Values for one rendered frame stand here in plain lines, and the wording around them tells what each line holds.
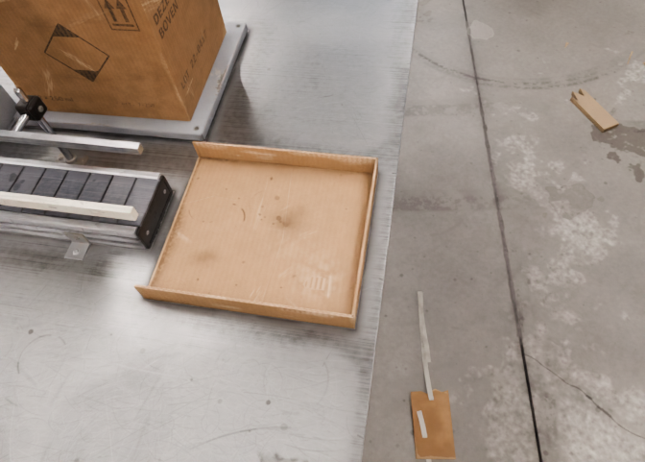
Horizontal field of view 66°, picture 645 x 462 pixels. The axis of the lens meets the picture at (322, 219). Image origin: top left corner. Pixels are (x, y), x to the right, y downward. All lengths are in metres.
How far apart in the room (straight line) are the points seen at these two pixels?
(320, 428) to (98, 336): 0.33
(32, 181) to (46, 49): 0.20
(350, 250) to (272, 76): 0.40
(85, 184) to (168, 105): 0.19
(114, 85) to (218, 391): 0.51
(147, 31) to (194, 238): 0.30
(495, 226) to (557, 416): 0.61
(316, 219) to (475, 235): 1.05
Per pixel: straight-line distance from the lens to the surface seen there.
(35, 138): 0.83
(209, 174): 0.84
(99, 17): 0.82
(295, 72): 0.98
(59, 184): 0.87
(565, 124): 2.14
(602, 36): 2.57
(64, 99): 0.99
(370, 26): 1.07
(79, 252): 0.84
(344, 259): 0.72
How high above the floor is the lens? 1.47
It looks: 57 degrees down
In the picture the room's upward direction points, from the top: 8 degrees counter-clockwise
